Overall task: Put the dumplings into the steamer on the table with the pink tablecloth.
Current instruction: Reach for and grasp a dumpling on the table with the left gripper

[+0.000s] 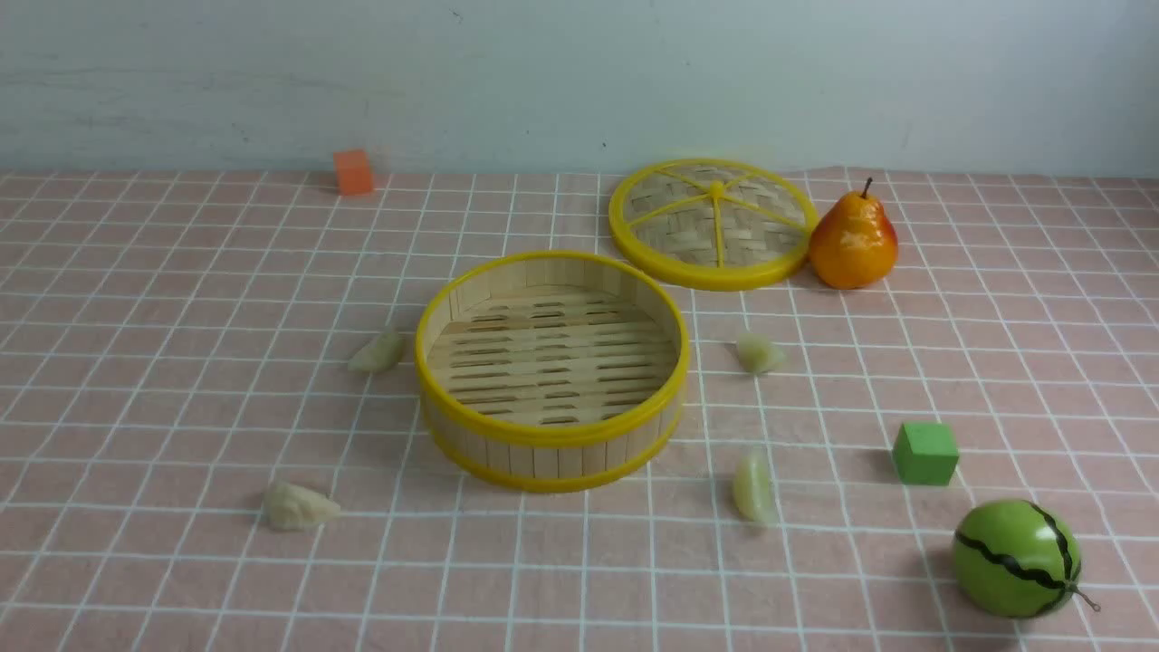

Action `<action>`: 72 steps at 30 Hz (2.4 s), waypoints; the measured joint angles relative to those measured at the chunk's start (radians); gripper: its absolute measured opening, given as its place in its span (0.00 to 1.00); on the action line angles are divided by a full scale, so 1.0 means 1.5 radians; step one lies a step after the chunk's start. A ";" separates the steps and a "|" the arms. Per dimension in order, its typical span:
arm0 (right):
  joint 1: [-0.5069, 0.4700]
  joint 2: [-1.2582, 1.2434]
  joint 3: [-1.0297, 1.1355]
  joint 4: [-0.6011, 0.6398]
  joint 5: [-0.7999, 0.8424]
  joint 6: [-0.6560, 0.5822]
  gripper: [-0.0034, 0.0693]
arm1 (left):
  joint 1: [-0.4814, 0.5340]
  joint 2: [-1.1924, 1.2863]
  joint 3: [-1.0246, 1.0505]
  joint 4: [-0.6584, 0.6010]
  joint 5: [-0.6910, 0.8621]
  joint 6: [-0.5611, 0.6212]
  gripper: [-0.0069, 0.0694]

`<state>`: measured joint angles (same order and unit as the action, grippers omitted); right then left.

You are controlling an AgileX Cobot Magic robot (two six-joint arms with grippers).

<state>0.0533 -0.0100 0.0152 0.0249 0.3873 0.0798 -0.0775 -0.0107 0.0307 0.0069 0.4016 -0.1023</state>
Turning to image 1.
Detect greenish dumpling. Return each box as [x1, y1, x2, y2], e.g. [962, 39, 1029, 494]
[735, 331, 787, 376]
[732, 448, 779, 527]

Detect bamboo steamer tray yellow rims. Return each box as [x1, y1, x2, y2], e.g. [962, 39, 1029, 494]
[414, 251, 691, 493]

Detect orange foam cube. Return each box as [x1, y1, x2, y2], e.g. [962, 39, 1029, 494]
[331, 149, 376, 197]

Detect green toy watermelon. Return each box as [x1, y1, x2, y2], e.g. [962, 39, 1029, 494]
[952, 499, 1102, 620]

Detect woven bamboo steamer lid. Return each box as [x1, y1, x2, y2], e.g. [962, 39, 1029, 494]
[608, 159, 819, 292]

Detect orange yellow toy pear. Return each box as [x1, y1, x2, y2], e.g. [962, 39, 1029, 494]
[808, 177, 899, 290]

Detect pale dumpling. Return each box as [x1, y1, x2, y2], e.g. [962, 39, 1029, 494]
[263, 479, 342, 532]
[348, 330, 407, 375]

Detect green foam cube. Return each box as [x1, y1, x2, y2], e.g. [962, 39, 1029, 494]
[891, 422, 960, 488]

